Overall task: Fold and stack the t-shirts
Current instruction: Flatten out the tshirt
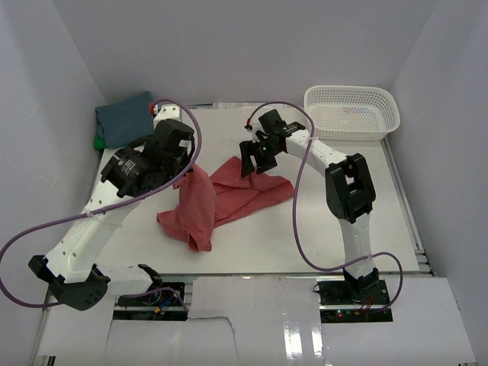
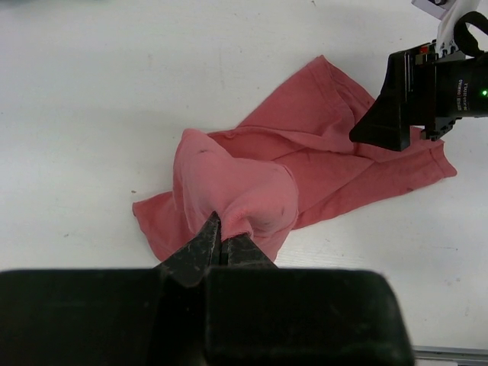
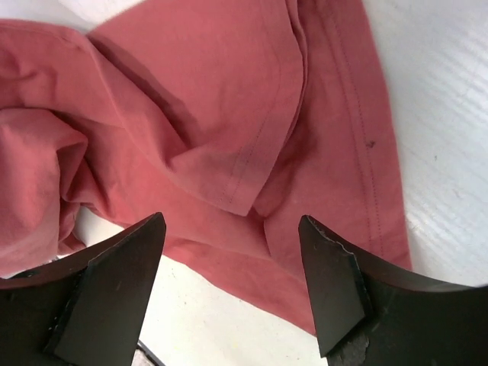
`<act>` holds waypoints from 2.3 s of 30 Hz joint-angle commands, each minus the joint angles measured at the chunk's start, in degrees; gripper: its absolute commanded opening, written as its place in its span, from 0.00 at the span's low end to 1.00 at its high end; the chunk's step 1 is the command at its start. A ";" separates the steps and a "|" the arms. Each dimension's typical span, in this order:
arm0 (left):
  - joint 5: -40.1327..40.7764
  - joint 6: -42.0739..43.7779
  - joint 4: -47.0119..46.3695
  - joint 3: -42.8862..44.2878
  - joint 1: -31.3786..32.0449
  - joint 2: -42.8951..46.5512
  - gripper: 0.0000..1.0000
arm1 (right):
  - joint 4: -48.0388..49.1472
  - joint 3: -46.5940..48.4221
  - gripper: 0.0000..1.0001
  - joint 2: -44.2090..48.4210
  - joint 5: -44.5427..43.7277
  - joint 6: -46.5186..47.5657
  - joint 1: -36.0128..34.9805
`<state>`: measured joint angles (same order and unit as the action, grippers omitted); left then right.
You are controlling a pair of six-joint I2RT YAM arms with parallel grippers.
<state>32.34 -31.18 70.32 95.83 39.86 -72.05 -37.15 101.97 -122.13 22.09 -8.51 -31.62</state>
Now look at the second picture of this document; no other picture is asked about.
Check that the red t shirt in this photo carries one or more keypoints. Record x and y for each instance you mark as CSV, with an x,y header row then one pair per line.
x,y
288,165

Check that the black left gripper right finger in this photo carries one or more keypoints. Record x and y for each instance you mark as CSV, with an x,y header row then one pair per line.
x,y
240,251

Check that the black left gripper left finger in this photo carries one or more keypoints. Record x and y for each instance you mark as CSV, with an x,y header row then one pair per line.
x,y
186,267

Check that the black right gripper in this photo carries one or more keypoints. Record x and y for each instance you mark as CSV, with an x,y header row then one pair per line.
x,y
439,91

